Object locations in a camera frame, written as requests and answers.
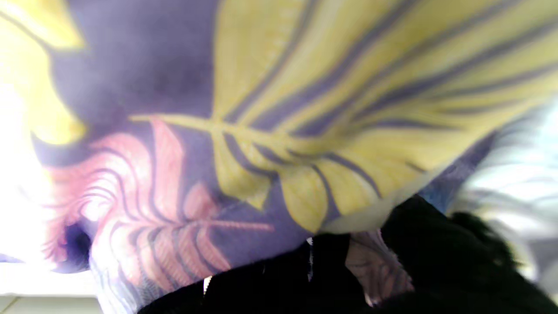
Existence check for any blue floral pillowcase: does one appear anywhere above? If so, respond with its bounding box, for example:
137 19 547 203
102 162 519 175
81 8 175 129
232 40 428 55
0 0 558 314

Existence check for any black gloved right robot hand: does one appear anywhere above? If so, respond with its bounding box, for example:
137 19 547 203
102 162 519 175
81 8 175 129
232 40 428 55
137 194 558 314

